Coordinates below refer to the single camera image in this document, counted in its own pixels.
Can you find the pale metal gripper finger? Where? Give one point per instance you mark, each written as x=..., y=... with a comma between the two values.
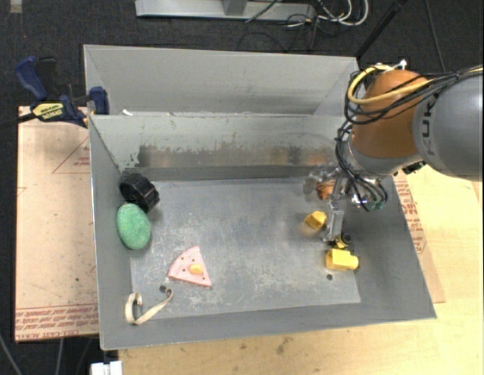
x=334, y=225

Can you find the small yellow block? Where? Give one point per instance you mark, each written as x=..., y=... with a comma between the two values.
x=316, y=220

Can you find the small yellow and black toy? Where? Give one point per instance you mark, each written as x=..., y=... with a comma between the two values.
x=342, y=242

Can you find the yellow block with round peg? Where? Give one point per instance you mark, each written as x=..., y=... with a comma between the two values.
x=340, y=259

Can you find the grey metal bin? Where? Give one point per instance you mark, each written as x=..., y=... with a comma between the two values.
x=245, y=225

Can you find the pink toy pizza slice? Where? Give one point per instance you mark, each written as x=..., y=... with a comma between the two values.
x=187, y=270

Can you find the black ribbed round knob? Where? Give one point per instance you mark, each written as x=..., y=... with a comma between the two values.
x=139, y=191

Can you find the green oval sponge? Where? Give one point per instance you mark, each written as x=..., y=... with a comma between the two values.
x=133, y=226

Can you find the beige rubber band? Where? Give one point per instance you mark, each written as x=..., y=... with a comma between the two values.
x=148, y=313

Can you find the small white strip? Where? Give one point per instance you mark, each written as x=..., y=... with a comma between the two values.
x=127, y=112

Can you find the brown cardboard board red print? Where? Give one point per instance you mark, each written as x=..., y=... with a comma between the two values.
x=50, y=217

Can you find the black cylinder on white bracket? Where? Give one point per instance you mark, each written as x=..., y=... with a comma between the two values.
x=413, y=168

